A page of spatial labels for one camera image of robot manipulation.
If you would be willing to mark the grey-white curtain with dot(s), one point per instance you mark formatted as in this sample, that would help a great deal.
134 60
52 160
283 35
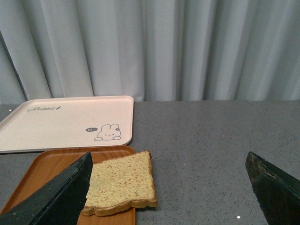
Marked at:
152 50

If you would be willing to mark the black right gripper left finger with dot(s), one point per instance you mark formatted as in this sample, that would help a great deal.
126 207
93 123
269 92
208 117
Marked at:
58 202

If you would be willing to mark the pink rabbit tray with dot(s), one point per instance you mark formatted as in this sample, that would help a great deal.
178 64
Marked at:
72 122

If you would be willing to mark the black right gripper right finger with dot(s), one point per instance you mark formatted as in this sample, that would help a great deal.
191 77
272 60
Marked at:
277 192

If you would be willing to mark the toasted bread slice top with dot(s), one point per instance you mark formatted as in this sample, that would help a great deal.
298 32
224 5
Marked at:
121 183

